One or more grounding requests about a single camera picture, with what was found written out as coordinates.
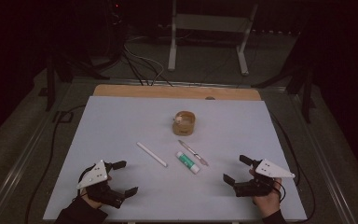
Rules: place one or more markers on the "dark equipment rack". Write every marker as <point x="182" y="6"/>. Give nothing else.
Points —
<point x="116" y="28"/>

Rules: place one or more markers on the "round wooden pen holder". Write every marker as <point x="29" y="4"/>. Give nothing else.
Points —
<point x="184" y="126"/>

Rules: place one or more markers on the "silver craft knife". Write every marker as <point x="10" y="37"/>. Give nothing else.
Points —
<point x="193" y="152"/>

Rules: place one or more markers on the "white metal stand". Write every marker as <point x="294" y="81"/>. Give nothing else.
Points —
<point x="209" y="22"/>

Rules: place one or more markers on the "person's right hand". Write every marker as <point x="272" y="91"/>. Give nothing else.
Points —
<point x="268" y="203"/>

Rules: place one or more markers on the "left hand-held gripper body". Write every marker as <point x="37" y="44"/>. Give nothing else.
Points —
<point x="94" y="175"/>

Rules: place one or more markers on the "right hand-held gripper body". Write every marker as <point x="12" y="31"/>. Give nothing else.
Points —
<point x="272" y="169"/>

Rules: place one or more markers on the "black stand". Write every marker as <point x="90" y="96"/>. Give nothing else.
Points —
<point x="50" y="87"/>
<point x="307" y="99"/>

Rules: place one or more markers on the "wooden table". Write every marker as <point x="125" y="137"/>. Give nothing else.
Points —
<point x="136" y="91"/>

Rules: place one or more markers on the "green and white glue stick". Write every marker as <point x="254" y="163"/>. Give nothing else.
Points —
<point x="187" y="161"/>

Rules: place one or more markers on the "metal floor rail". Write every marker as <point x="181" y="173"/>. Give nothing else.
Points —
<point x="15" y="168"/>
<point x="323" y="161"/>

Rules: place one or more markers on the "white table mat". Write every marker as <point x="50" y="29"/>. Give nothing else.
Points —
<point x="112" y="130"/>

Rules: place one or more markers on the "person's left hand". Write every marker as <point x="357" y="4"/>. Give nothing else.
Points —
<point x="91" y="201"/>

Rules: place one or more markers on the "white pen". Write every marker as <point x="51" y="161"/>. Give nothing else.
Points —
<point x="151" y="154"/>

